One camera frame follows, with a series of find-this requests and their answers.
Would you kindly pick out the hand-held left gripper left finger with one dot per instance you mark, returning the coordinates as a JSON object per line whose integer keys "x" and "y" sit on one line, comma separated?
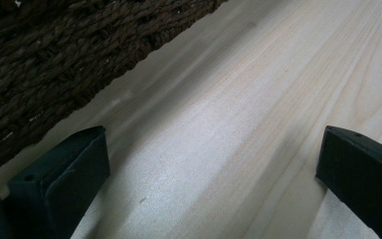
{"x": 63, "y": 186}

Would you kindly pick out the dark brown woven basket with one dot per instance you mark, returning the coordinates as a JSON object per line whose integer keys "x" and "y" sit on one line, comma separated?
{"x": 46, "y": 66}

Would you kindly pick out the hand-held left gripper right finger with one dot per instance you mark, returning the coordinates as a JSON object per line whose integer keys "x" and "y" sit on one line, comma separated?
{"x": 361, "y": 172}

